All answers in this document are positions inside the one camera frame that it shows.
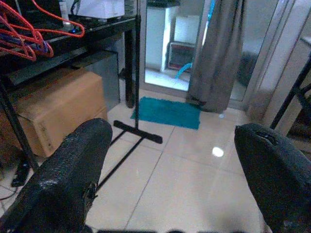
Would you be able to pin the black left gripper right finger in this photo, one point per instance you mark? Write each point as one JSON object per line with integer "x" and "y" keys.
{"x": 279, "y": 170}

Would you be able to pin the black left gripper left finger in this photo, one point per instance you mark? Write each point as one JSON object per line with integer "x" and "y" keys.
{"x": 63, "y": 174}

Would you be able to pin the teal floor mat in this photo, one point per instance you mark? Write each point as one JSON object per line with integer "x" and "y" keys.
{"x": 167, "y": 112}

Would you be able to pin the brown cardboard box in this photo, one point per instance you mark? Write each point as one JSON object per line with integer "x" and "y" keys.
{"x": 60, "y": 109}

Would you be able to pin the black metal rack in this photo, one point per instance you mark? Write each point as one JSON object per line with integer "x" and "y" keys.
{"x": 295, "y": 97}

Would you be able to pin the black metal stand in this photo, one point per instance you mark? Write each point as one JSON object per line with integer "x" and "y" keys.
{"x": 136, "y": 97}

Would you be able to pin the grey cabinet panel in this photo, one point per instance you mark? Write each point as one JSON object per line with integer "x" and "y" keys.
{"x": 107, "y": 75}

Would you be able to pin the grey curtain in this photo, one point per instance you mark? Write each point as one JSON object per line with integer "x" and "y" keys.
{"x": 216, "y": 55}

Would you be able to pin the black table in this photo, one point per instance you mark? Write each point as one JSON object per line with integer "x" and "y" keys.
{"x": 73, "y": 41}

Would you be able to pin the red clothes hangers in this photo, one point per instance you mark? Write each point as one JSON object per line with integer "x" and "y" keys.
{"x": 24, "y": 36}

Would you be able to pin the white appliance box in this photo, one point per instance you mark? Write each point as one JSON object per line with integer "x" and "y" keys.
{"x": 99, "y": 8}

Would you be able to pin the sliding glass door frame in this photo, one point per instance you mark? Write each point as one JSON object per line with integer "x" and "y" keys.
{"x": 262, "y": 55}

